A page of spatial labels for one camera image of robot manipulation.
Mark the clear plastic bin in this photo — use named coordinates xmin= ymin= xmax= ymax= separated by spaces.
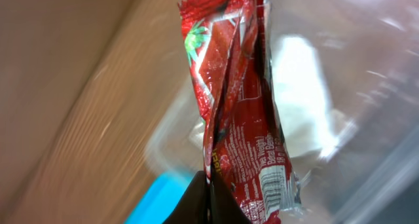
xmin=143 ymin=0 xmax=419 ymax=224

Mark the teal plastic tray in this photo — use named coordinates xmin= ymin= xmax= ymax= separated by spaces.
xmin=124 ymin=172 xmax=193 ymax=224

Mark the red snack wrapper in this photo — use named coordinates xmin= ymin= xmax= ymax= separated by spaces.
xmin=179 ymin=0 xmax=301 ymax=223

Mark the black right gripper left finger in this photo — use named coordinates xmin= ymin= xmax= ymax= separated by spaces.
xmin=163 ymin=171 xmax=208 ymax=224

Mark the white napkin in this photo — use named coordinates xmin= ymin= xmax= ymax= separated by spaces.
xmin=272 ymin=35 xmax=338 ymax=157

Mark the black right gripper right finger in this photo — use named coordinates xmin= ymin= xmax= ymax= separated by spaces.
xmin=209 ymin=174 xmax=251 ymax=224

